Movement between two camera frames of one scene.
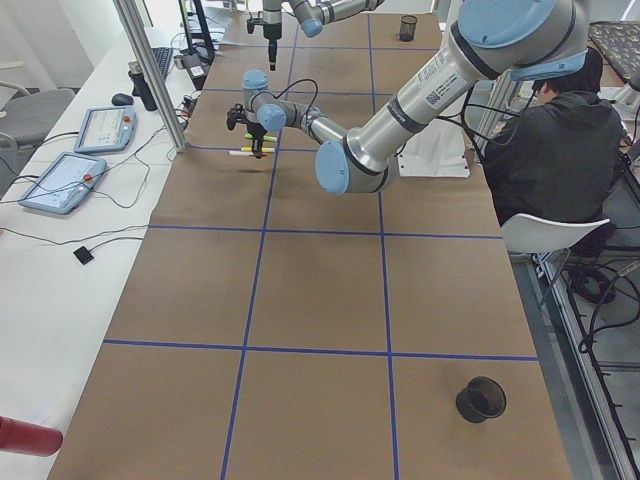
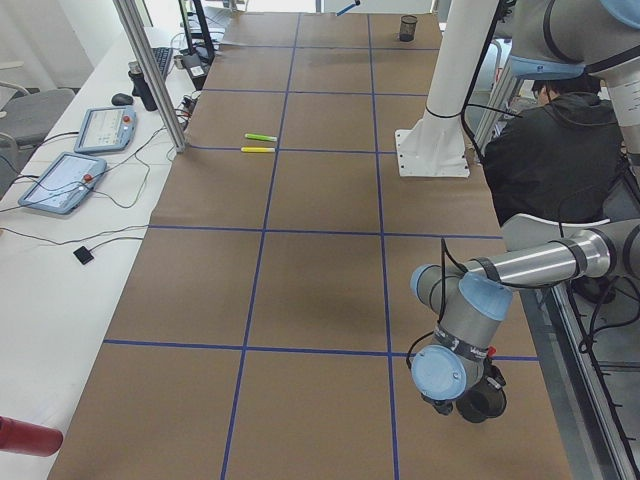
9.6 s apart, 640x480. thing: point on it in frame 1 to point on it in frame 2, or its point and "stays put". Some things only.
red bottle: [22, 437] stays put
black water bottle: [140, 88] stays put
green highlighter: [266, 137] stays put
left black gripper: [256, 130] to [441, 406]
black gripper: [235, 114] to [493, 375]
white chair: [527, 234] stays put
